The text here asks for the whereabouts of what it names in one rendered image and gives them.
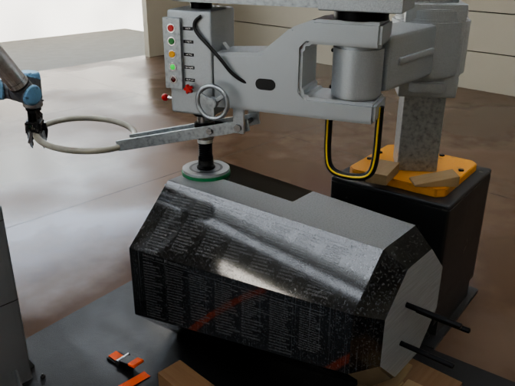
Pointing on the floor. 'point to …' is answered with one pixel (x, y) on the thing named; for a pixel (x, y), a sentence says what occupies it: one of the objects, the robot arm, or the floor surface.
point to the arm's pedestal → (11, 322)
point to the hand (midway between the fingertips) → (38, 145)
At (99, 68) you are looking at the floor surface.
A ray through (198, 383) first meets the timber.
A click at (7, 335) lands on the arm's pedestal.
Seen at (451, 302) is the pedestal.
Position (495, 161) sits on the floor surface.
